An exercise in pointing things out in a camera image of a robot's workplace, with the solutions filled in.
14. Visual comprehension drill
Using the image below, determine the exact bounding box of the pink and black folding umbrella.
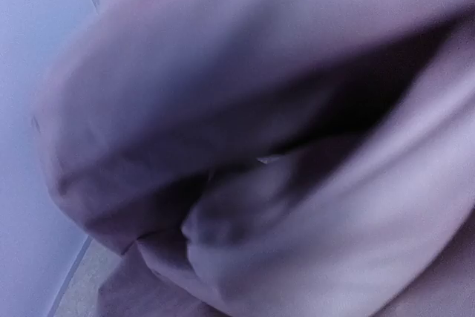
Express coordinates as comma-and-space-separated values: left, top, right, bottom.
33, 0, 474, 316

